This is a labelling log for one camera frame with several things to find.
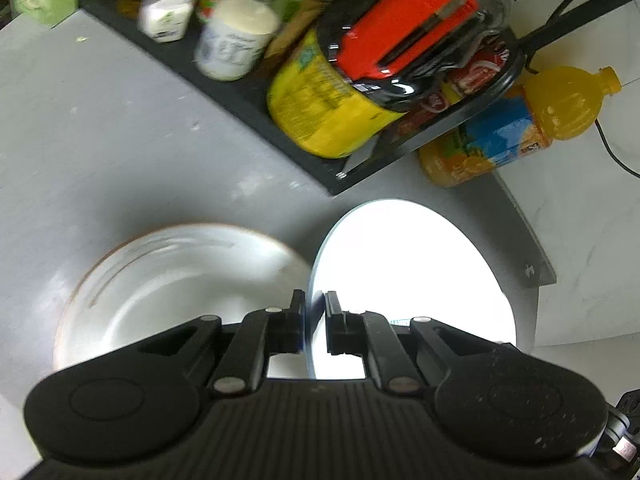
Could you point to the black metal kitchen rack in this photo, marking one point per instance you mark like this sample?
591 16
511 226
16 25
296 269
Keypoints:
300 160

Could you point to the orange juice bottle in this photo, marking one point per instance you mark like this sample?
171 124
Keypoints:
505 130

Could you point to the yellow tin can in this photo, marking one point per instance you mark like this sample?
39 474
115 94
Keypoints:
320 105

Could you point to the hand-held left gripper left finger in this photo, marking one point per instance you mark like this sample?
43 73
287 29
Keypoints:
295 320

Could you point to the red toaster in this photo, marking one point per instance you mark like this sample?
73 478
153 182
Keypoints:
415 30

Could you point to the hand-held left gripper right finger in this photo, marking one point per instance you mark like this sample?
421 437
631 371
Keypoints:
334 325

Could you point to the small white lidded jar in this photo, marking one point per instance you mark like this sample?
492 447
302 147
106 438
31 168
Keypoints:
232 40

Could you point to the red drink can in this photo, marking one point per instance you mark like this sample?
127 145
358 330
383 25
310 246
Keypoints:
480 70
425 107

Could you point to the white plate with blue mark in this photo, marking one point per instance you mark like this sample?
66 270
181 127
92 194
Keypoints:
410 260

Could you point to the clear spice jar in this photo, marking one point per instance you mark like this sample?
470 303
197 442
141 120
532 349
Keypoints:
167 5

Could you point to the white bowl with brown rim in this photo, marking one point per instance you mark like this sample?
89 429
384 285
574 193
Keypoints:
170 285

